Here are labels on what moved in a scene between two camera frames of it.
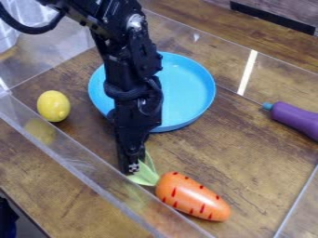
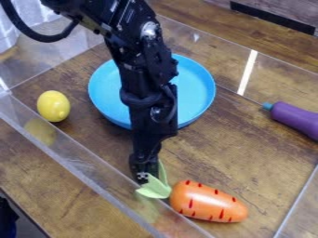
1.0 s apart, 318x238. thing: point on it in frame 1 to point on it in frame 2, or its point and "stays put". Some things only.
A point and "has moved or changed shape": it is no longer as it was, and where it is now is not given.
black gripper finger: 129,154 to 144,157
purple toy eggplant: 295,116 stays put
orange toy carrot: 181,191 has moved or changed shape
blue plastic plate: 187,85 stays put
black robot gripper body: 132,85 to 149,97
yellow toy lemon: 53,105 stays put
